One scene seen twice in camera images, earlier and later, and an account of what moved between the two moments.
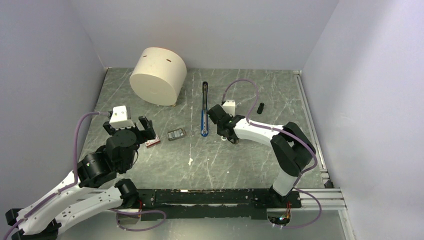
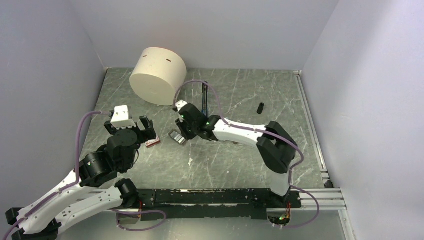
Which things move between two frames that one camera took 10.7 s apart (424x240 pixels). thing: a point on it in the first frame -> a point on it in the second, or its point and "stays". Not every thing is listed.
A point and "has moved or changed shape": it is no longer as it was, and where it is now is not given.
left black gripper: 146,133 stays
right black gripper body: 219,131 -> 193,127
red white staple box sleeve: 151,143 stays
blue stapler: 204,115 stays
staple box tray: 176,133 has moved or changed shape
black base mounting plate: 241,204 stays
